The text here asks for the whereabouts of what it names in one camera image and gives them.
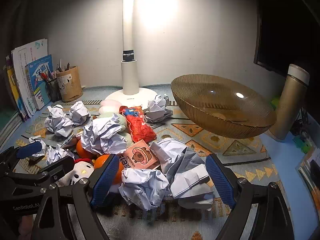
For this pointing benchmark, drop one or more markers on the white cat plush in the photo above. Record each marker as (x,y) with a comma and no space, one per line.
(77,173)

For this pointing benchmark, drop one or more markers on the picture book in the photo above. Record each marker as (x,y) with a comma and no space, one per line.
(310,170)

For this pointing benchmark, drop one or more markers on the stack of books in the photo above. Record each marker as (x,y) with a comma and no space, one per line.
(27,55)

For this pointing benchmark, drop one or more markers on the bunch of dark pens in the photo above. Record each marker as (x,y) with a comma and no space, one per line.
(60,67)

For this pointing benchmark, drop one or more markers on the orange mandarin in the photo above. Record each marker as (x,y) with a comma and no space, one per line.
(99,162)
(82,150)

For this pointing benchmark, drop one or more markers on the gold thermos bottle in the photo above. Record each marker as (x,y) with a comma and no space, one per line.
(290,105)

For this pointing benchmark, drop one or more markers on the blue boxed book set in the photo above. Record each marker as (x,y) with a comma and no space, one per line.
(40,80)

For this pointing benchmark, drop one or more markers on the person's left hand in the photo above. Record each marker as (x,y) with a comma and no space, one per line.
(25,226)

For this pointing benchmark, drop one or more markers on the white desk lamp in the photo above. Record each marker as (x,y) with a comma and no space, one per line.
(130,75)

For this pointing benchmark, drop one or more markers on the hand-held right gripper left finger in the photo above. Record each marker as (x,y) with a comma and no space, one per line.
(105,180)

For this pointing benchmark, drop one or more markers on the pink card box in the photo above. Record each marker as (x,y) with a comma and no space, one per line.
(140,156)

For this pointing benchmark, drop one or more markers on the patterned blue table mat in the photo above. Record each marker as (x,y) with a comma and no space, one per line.
(237,165)

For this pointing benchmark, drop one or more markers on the dark flat screen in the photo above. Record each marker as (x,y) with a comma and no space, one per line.
(272,50)

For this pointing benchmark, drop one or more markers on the yellow book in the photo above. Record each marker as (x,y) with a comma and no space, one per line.
(13,90)

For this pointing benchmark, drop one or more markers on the bamboo pen holder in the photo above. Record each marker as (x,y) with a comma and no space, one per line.
(68,85)

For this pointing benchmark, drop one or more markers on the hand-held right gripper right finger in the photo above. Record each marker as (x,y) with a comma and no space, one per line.
(220,182)

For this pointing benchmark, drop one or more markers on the green toy clutter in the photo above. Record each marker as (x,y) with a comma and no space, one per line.
(302,135)

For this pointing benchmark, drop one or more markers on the bunch of colored pens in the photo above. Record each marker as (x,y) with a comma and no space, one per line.
(45,76)

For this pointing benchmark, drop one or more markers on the red snack packet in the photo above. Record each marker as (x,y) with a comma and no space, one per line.
(137,127)

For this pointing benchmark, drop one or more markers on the amber ribbed glass bowl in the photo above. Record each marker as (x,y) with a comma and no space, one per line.
(212,100)

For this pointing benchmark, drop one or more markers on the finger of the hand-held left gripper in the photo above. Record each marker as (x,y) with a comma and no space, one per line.
(60,166)
(30,150)

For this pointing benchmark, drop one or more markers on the white paper ball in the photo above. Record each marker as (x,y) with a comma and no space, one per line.
(143,187)
(79,112)
(56,153)
(56,121)
(185,170)
(158,107)
(105,135)
(40,143)

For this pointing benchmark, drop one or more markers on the black mesh pen holder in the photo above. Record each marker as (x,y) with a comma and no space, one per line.
(53,92)

